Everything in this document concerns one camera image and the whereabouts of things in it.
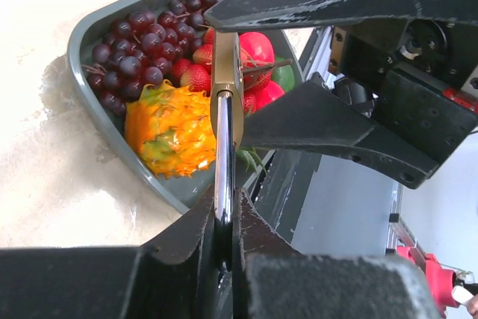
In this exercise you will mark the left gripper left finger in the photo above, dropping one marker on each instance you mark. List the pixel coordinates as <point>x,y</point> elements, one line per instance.
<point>173,275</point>

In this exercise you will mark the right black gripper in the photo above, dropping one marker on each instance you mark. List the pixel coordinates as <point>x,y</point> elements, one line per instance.
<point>417,69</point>

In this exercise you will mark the dark red grapes bunch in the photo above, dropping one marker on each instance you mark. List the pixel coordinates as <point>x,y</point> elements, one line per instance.
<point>149,46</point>

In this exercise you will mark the pink and white teleoperation handle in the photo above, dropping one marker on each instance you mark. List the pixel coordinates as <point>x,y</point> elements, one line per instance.
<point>450,287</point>

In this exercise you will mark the orange horned melon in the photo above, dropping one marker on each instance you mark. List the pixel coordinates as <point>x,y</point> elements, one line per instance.
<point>169,129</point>

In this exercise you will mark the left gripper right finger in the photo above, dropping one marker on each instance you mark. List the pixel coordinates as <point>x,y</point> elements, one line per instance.
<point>272,280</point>

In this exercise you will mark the green avocado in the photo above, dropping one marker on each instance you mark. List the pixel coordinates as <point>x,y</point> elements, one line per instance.
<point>284,77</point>

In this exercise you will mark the operator hand in background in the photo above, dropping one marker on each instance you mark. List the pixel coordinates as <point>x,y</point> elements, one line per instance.
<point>472,307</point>

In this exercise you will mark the aluminium frame rail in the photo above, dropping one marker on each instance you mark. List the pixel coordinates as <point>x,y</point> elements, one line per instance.
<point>316,54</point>

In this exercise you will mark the grey fruit tray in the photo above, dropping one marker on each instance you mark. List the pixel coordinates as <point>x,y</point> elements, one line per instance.
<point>180,192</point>

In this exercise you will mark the lower red pomegranate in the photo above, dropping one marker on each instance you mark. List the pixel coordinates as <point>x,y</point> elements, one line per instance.
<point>267,95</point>

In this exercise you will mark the red lychee cluster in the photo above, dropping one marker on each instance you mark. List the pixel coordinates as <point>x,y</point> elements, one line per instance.
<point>195,73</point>

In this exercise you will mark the upper red pomegranate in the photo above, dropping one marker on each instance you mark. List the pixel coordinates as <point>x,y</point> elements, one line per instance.
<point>256,49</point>

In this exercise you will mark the red pomegranate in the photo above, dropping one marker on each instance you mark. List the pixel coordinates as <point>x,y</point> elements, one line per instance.
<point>256,49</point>
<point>267,95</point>

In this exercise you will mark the brass padlock with key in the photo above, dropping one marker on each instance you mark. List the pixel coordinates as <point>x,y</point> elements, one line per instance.
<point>227,119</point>

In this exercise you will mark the green pineapple leaf top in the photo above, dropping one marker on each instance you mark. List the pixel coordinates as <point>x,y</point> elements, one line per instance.
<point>250,158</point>

